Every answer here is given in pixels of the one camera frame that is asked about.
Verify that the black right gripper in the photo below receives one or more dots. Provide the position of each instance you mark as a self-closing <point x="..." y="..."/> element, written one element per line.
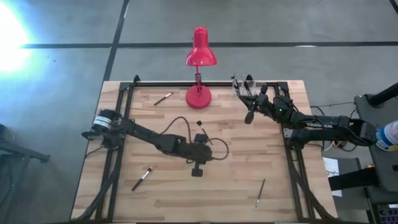
<point x="264" y="101"/>

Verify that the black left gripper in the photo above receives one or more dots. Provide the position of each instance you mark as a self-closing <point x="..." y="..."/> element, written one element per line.
<point x="199" y="152"/>

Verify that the long brush brown pointed tip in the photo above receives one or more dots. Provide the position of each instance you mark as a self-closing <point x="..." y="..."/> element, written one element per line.
<point x="235" y="84"/>

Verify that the black brush dark head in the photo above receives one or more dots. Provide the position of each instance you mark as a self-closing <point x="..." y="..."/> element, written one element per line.
<point x="205" y="132"/>

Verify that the medium brush wide silver ferrule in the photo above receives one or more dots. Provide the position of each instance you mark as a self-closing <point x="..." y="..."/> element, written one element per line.
<point x="141" y="179"/>

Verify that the long thin black makeup brush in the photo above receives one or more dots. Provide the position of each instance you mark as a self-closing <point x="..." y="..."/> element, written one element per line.
<point x="260" y="193"/>

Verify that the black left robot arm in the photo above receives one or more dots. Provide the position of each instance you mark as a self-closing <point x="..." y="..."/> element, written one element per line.
<point x="146" y="135"/>

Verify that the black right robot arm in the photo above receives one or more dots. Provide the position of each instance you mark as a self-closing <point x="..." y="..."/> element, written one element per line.
<point x="320" y="126"/>

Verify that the clear acrylic organizer box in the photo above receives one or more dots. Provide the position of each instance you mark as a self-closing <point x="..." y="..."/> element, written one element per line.
<point x="255" y="85"/>

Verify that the red desk lamp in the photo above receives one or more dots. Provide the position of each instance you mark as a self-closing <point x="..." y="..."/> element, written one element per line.
<point x="199" y="98"/>

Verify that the white paper sheet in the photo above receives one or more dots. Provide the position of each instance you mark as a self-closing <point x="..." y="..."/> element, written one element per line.
<point x="332" y="168"/>

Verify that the blue white wipes container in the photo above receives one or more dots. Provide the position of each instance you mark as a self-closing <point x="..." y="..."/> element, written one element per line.
<point x="387" y="135"/>

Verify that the grey equipment cart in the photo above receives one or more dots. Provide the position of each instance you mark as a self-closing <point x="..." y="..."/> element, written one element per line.
<point x="385" y="168"/>

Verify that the blue parts box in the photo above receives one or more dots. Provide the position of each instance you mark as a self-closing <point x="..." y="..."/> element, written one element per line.
<point x="388" y="214"/>

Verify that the black metal stand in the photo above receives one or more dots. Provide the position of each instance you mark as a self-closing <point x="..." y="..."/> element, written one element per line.
<point x="18" y="152"/>

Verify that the black aluminium table frame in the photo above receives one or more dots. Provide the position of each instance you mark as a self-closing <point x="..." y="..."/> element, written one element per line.
<point x="161" y="84"/>

